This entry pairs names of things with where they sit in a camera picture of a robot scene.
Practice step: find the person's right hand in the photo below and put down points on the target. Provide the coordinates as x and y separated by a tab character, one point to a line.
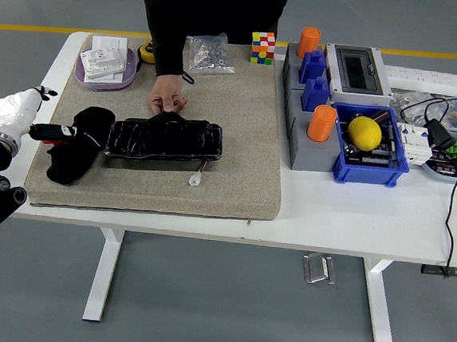
167	89

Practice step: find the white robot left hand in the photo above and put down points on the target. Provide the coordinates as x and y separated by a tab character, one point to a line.
15	110

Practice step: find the black rag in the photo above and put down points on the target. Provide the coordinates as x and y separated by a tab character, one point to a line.
69	165

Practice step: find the person's right forearm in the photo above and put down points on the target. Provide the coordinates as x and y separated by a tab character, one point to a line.
170	60

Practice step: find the purple tray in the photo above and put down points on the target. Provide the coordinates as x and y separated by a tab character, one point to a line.
130	70

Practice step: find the yellow black tape measure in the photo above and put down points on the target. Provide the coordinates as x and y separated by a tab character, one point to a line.
146	51

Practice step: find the clear bag of screws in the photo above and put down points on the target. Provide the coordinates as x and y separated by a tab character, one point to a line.
210	55

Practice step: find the grey-brown mat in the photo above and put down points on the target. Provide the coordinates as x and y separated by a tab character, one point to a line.
235	139

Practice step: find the person's torso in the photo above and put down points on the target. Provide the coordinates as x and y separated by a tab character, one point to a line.
215	6

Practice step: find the colourful puzzle cube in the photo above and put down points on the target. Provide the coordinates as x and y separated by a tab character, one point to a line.
262	48

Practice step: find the grey block base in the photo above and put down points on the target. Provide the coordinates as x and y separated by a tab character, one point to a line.
314	154
291	68

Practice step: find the blue block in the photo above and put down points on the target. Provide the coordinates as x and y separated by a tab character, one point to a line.
311	68
316	94

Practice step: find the orange cylinder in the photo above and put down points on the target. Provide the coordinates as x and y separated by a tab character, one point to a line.
309	40
321	123

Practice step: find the grey electrical distribution box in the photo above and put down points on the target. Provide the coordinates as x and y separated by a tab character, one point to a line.
357	72

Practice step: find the yellow lemon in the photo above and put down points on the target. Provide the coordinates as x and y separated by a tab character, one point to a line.
364	134

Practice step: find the white table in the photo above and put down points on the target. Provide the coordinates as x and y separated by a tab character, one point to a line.
329	212

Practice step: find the dark circuit board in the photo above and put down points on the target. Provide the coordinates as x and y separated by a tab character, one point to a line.
370	157

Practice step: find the brown cylinder capacitor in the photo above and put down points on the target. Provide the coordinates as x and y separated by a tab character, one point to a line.
381	117

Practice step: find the blue plastic bin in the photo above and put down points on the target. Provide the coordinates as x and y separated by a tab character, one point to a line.
368	173

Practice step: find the clear bags of parts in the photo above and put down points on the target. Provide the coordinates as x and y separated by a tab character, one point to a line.
407	99

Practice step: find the white power strip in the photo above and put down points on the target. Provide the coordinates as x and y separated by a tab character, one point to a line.
420	80

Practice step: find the white circuit breaker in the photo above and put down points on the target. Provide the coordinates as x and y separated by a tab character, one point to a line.
414	149

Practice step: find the light blue dish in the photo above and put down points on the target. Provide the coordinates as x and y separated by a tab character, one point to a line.
429	168

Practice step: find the black power adapter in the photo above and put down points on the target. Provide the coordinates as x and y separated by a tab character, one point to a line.
439	135

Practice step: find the brown black circuit modules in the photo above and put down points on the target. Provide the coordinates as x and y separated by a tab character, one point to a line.
447	166

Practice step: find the white switch plate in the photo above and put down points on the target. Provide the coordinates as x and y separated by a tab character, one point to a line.
104	75
109	42
102	59

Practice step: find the metal bracket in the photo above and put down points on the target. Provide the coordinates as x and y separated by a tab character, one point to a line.
319	269

